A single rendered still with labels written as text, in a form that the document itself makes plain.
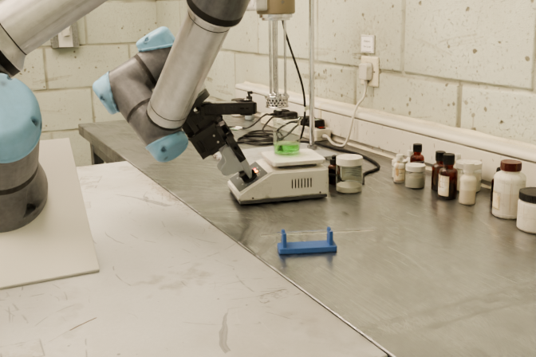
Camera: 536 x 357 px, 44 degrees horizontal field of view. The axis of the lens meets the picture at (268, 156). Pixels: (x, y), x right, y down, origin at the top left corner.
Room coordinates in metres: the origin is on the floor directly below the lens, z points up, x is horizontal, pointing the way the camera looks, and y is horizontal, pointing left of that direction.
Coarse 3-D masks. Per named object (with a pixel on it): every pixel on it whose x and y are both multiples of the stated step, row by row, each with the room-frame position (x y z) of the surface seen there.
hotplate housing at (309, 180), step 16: (256, 160) 1.50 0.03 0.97; (272, 176) 1.38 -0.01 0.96; (288, 176) 1.38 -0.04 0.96; (304, 176) 1.39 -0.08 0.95; (320, 176) 1.40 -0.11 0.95; (240, 192) 1.36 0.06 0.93; (256, 192) 1.37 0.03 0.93; (272, 192) 1.38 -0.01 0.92; (288, 192) 1.38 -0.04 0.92; (304, 192) 1.39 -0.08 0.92; (320, 192) 1.40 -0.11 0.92
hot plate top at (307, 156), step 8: (264, 152) 1.49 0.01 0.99; (272, 152) 1.48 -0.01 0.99; (304, 152) 1.48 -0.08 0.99; (312, 152) 1.48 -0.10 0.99; (272, 160) 1.40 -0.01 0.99; (280, 160) 1.40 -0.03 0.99; (288, 160) 1.40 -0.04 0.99; (296, 160) 1.40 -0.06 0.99; (304, 160) 1.40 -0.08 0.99; (312, 160) 1.40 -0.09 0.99; (320, 160) 1.41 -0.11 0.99
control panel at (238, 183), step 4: (252, 164) 1.48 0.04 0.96; (256, 164) 1.47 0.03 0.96; (252, 168) 1.46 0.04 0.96; (256, 168) 1.44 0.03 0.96; (260, 168) 1.43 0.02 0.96; (256, 172) 1.42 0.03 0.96; (260, 172) 1.41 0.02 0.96; (264, 172) 1.40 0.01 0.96; (236, 176) 1.47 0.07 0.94; (260, 176) 1.39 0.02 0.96; (232, 180) 1.46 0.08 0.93; (236, 180) 1.44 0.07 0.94; (240, 180) 1.43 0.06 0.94; (256, 180) 1.38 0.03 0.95; (236, 184) 1.42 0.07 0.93; (240, 184) 1.41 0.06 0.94; (244, 184) 1.39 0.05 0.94; (248, 184) 1.38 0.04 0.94; (240, 188) 1.38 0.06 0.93; (244, 188) 1.37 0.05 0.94
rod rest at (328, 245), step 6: (330, 228) 1.11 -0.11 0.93; (282, 234) 1.08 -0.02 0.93; (330, 234) 1.09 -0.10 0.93; (282, 240) 1.08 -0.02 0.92; (330, 240) 1.09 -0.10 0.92; (282, 246) 1.08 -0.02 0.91; (288, 246) 1.09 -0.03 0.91; (294, 246) 1.08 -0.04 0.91; (300, 246) 1.08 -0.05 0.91; (306, 246) 1.08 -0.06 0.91; (312, 246) 1.08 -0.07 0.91; (318, 246) 1.08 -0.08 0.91; (324, 246) 1.08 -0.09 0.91; (330, 246) 1.08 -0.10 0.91; (336, 246) 1.08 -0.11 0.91; (282, 252) 1.07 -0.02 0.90; (288, 252) 1.07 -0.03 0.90; (294, 252) 1.08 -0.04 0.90; (300, 252) 1.08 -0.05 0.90; (306, 252) 1.08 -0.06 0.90; (312, 252) 1.08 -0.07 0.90; (318, 252) 1.08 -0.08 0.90; (324, 252) 1.08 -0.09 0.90
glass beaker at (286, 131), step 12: (276, 120) 1.48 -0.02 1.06; (288, 120) 1.49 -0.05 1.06; (300, 120) 1.46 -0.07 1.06; (276, 132) 1.45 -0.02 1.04; (288, 132) 1.43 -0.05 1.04; (300, 132) 1.46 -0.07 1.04; (276, 144) 1.45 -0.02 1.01; (288, 144) 1.43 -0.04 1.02; (300, 144) 1.46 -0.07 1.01; (288, 156) 1.44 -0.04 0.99
